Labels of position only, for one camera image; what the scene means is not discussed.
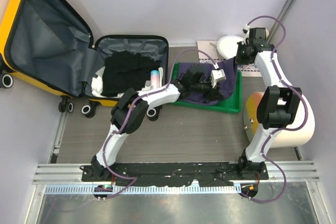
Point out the black garment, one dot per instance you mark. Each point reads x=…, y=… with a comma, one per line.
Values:
x=124, y=70

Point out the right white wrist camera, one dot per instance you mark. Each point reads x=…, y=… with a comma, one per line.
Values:
x=246, y=34

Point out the right aluminium corner post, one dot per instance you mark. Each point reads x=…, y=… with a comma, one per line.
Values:
x=288, y=4

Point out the white towel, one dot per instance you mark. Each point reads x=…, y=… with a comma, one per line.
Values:
x=97, y=83

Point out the silver fork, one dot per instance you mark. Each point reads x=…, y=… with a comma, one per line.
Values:
x=214, y=44

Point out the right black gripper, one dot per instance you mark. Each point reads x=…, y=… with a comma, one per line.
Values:
x=238, y=60

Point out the aluminium frame rail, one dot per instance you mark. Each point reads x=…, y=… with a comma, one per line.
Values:
x=66, y=179

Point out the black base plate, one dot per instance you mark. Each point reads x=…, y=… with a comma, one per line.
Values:
x=183, y=174

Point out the pastel tube bottle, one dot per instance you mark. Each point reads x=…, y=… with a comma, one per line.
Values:
x=154, y=79

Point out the patterned white cloth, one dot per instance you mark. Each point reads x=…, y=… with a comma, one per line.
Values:
x=203, y=45

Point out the white plate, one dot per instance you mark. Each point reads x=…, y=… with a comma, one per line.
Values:
x=227, y=46

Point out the white cylindrical bin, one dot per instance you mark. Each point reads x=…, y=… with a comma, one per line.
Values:
x=285, y=138

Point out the yellow Pikachu suitcase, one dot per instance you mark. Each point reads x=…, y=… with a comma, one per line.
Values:
x=46, y=43

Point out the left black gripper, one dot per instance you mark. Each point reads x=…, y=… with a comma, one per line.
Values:
x=213, y=94

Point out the navy purple garment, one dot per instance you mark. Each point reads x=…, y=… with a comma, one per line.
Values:
x=226, y=87

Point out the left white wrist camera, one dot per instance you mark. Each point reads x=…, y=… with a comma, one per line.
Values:
x=217, y=75

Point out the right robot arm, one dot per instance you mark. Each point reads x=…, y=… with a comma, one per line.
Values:
x=279, y=103

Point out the green plastic tray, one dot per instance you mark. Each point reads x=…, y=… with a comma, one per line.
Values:
x=231, y=105

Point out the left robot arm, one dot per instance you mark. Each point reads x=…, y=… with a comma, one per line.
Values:
x=134, y=106

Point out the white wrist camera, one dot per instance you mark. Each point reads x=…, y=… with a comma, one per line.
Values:
x=217, y=75
x=246, y=34

